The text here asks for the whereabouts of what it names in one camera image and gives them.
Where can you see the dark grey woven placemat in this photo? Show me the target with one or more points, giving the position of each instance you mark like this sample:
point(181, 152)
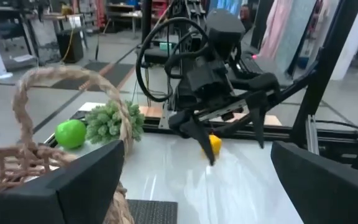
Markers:
point(154, 213)

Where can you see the black hazard-striped floor mat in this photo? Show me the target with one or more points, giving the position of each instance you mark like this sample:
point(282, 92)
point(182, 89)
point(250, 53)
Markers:
point(104, 73)

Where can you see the green apple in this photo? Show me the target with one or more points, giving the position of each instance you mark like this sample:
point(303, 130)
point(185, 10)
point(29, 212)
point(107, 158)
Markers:
point(71, 133)

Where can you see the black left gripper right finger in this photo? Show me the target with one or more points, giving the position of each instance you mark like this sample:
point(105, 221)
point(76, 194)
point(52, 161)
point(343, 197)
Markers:
point(322, 193)

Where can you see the white glossy table sheet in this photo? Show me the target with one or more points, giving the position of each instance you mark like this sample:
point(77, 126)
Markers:
point(228, 193)

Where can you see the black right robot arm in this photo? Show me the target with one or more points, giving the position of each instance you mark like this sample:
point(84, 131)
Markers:
point(225, 31)

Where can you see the green grape bunch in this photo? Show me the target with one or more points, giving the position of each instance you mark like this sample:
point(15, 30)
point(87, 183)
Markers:
point(107, 123)

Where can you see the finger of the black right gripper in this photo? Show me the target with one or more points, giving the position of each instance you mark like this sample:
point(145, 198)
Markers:
point(194, 129)
point(259, 102)

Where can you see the black bin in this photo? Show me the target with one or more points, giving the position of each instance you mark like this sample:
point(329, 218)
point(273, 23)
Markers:
point(70, 46)

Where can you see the pink curtain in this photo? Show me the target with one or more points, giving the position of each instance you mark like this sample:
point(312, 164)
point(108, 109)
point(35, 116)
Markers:
point(275, 28)

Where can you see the yellow lemon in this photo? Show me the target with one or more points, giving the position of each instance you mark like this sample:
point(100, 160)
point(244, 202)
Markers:
point(215, 144)

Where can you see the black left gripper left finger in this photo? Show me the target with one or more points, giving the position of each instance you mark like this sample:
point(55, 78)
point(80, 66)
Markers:
point(73, 193)

